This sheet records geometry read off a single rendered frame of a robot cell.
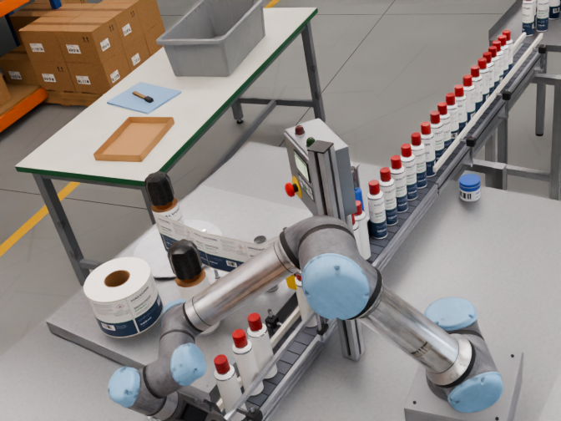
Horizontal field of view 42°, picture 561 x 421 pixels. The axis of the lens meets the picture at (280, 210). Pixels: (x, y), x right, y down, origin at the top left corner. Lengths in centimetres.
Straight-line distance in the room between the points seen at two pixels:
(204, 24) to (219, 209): 188
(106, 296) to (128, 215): 228
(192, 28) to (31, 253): 158
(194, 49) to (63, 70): 224
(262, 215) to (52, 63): 366
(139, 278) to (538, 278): 117
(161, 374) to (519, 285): 115
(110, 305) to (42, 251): 228
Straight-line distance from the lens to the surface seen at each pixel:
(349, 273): 129
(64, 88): 599
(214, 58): 378
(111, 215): 447
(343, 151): 166
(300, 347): 202
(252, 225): 249
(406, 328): 143
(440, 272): 227
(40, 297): 405
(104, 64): 561
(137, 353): 215
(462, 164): 275
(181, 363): 147
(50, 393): 224
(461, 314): 165
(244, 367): 185
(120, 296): 213
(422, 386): 183
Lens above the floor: 231
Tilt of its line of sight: 34 degrees down
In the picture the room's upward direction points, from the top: 12 degrees counter-clockwise
